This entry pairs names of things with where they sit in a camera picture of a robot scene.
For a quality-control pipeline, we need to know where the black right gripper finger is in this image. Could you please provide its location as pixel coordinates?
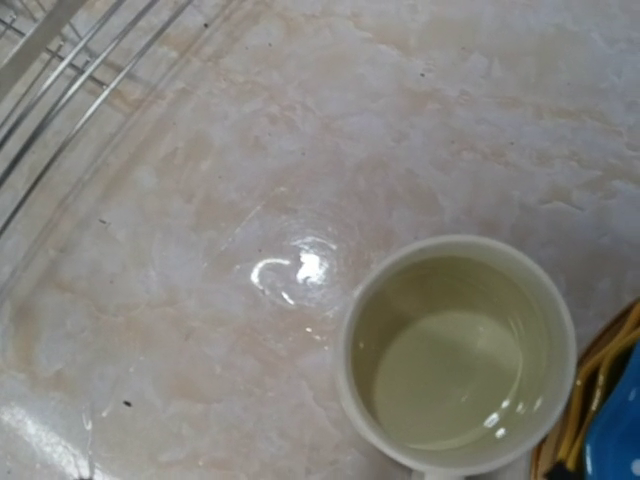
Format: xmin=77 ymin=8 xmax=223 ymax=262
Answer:
xmin=544 ymin=462 xmax=573 ymax=480

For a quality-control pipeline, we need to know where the cream bird-pattern plate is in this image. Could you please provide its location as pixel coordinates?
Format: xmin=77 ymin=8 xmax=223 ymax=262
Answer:
xmin=529 ymin=299 xmax=640 ymax=480

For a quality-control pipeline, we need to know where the blue polka-dot plate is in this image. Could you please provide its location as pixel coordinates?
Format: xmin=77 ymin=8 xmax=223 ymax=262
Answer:
xmin=583 ymin=334 xmax=639 ymax=479

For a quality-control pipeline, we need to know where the white mug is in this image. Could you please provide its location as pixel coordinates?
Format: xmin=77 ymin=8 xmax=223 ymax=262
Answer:
xmin=335 ymin=235 xmax=577 ymax=479

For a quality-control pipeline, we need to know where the metal wire dish rack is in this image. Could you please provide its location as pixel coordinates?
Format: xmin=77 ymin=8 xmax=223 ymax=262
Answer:
xmin=0 ymin=0 xmax=241 ymax=236

